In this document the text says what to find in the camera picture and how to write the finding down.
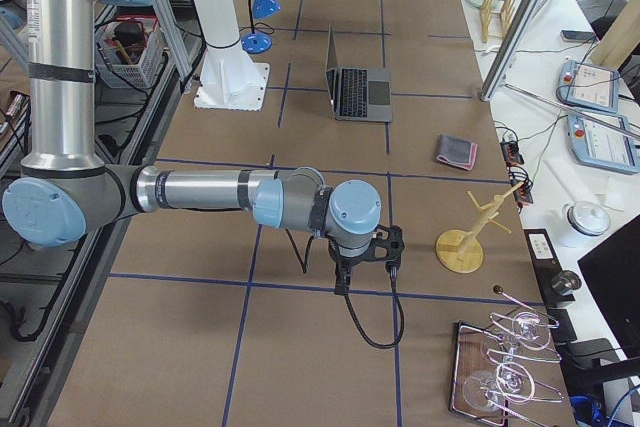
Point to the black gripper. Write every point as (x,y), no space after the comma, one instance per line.
(346,263)

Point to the grey laptop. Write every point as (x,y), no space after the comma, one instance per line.
(357,94)

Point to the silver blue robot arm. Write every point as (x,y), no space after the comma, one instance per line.
(66,190)

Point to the wooden mug tree stand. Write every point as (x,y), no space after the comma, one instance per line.
(460,251)

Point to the wine glass near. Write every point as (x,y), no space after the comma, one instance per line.
(491,390)

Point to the wine glass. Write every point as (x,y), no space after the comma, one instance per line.
(491,390)
(525,335)

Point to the wine glass far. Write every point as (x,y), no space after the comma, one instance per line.
(525,335)

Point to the orange black electronics board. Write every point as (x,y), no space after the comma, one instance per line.
(511,153)

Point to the white kettle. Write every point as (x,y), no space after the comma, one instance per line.
(581,221)

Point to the black monitor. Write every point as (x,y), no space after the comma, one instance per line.
(611,272)

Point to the blue desk lamp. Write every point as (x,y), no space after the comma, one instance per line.
(256,41)

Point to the near teach pendant tablet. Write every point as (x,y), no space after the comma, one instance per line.
(595,145)

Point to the teach pendant tablet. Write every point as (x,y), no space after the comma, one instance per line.
(588,86)
(595,145)

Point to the wooden dish rack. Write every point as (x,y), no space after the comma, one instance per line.
(503,10)

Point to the far teach pendant tablet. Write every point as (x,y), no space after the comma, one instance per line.
(588,86)

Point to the white plastic basket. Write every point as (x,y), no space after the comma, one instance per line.
(128,51)

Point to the smartphone on desk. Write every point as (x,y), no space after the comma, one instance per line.
(576,36)

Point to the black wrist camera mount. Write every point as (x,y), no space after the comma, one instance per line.
(387,245)

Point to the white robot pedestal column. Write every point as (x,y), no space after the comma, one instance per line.
(229,78)

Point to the aluminium frame post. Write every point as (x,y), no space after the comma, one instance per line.
(523,16)

